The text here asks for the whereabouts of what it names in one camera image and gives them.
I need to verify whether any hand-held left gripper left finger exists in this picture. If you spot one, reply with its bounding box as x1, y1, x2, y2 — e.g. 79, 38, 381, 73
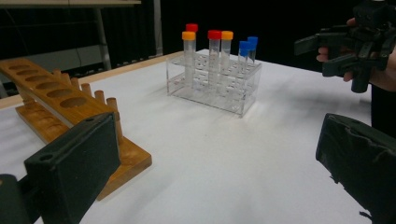
23, 111, 122, 224

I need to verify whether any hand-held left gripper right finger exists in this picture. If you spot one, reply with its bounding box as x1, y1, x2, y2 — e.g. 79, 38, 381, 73
315, 112, 396, 224

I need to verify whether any blue cap test tube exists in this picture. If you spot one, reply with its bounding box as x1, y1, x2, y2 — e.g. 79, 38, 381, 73
237, 40, 252, 88
247, 35, 260, 68

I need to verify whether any wooden test tube rack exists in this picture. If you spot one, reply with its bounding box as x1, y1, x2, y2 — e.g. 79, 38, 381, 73
0, 57, 153, 202

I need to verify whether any orange cap test tube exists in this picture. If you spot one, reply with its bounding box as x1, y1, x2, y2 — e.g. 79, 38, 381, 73
220, 30, 234, 85
181, 31, 197, 88

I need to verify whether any red cap test tube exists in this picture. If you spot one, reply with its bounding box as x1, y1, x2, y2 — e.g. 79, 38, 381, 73
185, 22, 200, 60
207, 29, 222, 91

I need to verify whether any clear acrylic test tube rack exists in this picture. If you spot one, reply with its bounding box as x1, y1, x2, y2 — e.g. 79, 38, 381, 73
165, 50, 263, 119

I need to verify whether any white table mat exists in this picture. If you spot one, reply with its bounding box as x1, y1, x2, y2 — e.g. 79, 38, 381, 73
0, 49, 396, 224

